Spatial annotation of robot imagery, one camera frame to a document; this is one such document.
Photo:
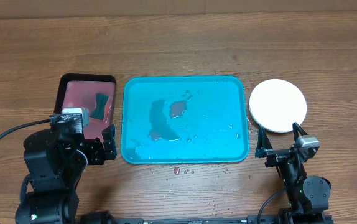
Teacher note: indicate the teal plastic serving tray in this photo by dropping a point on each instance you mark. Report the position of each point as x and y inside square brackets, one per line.
[184, 120]

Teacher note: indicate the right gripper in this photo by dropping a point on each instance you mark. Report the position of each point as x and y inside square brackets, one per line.
[264, 150]

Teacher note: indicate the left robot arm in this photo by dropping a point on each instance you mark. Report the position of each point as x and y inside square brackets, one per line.
[56, 158]

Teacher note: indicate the white plate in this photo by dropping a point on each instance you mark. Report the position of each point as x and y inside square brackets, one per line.
[276, 104]

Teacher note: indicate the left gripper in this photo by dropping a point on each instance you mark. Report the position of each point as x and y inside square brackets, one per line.
[101, 153]

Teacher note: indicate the green and orange sponge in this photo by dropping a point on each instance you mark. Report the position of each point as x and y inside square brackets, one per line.
[100, 106]

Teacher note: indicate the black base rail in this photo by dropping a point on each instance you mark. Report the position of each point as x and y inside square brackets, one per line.
[105, 217]

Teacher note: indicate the black tray with pink water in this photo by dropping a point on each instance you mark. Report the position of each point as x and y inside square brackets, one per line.
[79, 90]

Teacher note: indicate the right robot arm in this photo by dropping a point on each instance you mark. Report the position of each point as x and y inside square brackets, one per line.
[308, 195]

